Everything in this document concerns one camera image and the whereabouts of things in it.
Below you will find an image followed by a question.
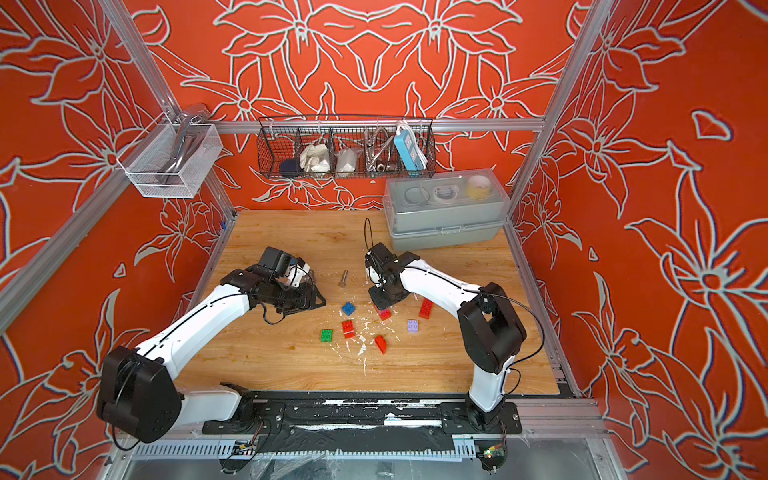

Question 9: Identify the red square lego brick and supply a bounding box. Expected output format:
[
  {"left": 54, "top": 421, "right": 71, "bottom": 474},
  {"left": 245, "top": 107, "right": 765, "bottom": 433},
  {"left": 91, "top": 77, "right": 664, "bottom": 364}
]
[{"left": 341, "top": 320, "right": 356, "bottom": 339}]

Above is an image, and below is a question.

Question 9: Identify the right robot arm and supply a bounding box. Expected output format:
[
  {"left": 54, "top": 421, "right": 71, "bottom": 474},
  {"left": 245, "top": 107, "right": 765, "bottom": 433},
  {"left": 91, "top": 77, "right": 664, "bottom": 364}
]
[{"left": 365, "top": 243, "right": 527, "bottom": 430}]

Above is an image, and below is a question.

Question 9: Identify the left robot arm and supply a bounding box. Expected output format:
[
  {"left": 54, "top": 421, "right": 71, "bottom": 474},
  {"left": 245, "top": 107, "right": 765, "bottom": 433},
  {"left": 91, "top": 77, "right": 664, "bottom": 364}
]
[{"left": 96, "top": 265, "right": 326, "bottom": 443}]

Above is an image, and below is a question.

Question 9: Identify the blue lego brick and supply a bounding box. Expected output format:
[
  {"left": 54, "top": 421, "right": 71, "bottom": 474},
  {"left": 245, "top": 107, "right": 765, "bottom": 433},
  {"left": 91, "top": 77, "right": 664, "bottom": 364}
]
[{"left": 342, "top": 302, "right": 356, "bottom": 316}]

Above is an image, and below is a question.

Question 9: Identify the red sloped lego brick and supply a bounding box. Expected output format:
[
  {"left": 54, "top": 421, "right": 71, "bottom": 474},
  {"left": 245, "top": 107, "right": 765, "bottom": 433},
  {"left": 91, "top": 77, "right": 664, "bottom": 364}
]
[{"left": 374, "top": 335, "right": 388, "bottom": 355}]

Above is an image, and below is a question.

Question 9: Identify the metal bolt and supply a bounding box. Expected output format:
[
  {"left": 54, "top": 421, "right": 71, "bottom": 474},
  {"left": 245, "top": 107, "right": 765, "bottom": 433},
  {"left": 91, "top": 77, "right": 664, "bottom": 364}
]
[{"left": 338, "top": 270, "right": 349, "bottom": 288}]

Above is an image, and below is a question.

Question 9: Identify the grey plastic storage box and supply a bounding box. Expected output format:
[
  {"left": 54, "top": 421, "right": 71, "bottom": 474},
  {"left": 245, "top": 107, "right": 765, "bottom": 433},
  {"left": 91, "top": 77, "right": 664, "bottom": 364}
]
[{"left": 383, "top": 169, "right": 510, "bottom": 252}]

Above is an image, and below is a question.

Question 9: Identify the blue white box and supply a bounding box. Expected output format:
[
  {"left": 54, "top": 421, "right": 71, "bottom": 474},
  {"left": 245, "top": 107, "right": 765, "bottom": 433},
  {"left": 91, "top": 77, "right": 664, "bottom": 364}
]
[{"left": 393, "top": 121, "right": 427, "bottom": 177}]

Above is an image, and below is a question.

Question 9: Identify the white crumpled bag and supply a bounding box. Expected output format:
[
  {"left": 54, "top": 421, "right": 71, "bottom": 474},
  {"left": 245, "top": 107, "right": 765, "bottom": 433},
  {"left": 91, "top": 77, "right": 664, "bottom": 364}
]
[{"left": 299, "top": 144, "right": 331, "bottom": 174}]

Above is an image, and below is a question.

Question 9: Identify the clear plastic bin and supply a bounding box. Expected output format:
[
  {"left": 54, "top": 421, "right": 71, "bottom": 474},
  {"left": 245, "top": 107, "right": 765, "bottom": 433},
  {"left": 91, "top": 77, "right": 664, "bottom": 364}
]
[{"left": 117, "top": 121, "right": 223, "bottom": 199}]

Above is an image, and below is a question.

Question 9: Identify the metal tool in bin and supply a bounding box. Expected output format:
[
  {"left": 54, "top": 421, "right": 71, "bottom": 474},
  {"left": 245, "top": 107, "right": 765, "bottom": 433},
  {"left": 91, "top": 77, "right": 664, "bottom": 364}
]
[{"left": 158, "top": 103, "right": 211, "bottom": 185}]

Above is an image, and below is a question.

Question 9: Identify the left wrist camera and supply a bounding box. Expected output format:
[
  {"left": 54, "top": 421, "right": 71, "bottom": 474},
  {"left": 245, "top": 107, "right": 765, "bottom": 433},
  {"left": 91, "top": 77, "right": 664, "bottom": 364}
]
[{"left": 257, "top": 247, "right": 311, "bottom": 288}]

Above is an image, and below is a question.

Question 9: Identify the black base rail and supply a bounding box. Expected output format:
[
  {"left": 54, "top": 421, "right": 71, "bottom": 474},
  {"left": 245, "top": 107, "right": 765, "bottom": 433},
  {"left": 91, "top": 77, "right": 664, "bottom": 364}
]
[{"left": 202, "top": 391, "right": 523, "bottom": 457}]

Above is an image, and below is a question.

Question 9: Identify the black wire basket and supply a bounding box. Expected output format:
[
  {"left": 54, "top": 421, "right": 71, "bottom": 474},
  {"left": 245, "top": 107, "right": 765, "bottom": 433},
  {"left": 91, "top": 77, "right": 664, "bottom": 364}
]
[{"left": 256, "top": 114, "right": 437, "bottom": 180}]

